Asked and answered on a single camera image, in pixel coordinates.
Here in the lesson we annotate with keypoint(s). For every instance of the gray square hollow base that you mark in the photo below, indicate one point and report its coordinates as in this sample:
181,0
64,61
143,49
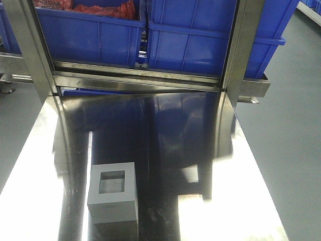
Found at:
112,195

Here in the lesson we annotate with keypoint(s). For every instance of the blue plastic bin right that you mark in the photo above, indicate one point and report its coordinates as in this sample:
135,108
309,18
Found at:
192,36

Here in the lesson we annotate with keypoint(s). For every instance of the blue bin with red contents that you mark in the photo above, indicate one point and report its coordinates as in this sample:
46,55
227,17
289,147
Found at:
79,36

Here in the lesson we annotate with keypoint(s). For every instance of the red mesh bag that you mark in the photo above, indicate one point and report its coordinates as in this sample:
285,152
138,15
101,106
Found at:
126,10

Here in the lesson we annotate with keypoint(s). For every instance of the stainless steel rack frame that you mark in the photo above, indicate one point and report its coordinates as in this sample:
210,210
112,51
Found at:
48,76

